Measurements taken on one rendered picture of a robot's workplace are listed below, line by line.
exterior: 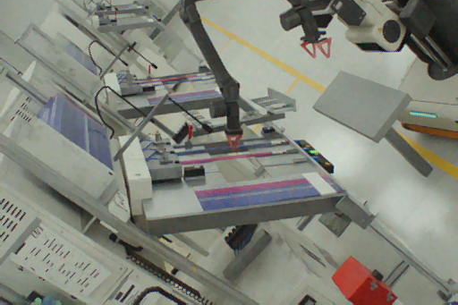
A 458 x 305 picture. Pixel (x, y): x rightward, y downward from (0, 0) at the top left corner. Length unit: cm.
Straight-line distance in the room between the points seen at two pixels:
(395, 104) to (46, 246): 147
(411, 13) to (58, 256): 172
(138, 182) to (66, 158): 29
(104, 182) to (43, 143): 24
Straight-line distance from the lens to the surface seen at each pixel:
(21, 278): 112
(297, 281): 219
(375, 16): 254
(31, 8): 985
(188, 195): 208
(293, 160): 238
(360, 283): 172
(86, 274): 197
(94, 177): 193
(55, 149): 190
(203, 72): 398
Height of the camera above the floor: 193
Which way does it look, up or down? 23 degrees down
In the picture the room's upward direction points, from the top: 52 degrees counter-clockwise
